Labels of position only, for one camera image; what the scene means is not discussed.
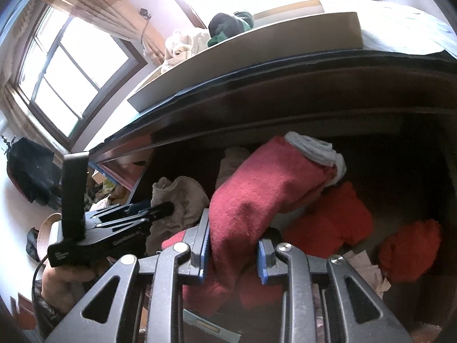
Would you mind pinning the crumpled brown paper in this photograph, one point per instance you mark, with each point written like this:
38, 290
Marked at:
367, 275

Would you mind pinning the blue checked tablecloth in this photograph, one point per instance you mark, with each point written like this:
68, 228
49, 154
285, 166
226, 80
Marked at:
400, 28

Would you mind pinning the curtain tieback hook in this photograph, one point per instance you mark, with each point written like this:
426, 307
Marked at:
145, 13

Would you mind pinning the bright red underwear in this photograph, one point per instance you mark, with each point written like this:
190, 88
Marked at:
410, 250
339, 214

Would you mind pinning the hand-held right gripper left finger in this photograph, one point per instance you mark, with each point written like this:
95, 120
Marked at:
199, 243

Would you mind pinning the beige underwear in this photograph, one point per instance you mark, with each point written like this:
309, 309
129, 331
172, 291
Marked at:
178, 200

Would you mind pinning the shallow cardboard tray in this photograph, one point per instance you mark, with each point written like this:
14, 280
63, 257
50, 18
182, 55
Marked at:
250, 50

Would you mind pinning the dark wooden drawer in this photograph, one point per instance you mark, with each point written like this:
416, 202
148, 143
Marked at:
392, 185

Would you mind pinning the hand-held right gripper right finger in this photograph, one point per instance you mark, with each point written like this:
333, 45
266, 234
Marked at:
266, 257

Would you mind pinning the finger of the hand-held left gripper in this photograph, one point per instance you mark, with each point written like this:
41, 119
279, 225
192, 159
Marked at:
160, 210
125, 225

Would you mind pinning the dark green underwear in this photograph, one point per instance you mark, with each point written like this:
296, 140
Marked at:
228, 26

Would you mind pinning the dark framed window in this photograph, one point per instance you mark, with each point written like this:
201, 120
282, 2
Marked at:
89, 64

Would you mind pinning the black hanging jacket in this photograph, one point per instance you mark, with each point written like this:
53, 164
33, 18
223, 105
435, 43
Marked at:
32, 171

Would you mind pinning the person's left forearm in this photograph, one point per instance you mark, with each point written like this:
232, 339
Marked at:
46, 316

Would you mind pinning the tan woven hat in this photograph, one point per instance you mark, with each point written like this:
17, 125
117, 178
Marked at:
48, 228

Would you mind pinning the dark red underwear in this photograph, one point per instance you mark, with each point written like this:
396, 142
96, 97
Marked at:
257, 185

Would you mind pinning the tan curtain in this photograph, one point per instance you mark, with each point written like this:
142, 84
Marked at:
107, 7

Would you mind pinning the person's left hand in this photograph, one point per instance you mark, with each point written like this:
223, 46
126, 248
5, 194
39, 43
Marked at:
62, 282

